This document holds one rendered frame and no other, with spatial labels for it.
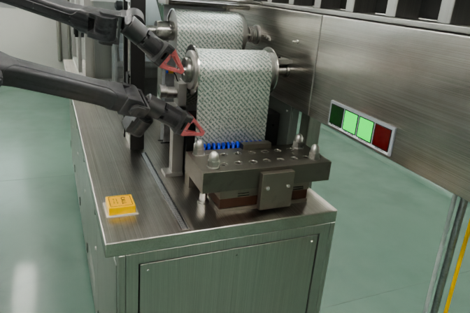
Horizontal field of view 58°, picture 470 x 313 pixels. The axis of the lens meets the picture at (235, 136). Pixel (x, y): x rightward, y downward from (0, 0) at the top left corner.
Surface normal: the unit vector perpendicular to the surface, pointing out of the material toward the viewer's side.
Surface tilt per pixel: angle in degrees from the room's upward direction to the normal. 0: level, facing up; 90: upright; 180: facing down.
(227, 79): 90
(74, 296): 0
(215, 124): 90
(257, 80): 90
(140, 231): 0
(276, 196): 90
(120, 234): 0
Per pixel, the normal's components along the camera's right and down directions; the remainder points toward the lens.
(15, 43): 0.39, 0.33
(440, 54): -0.92, 0.06
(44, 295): 0.08, -0.94
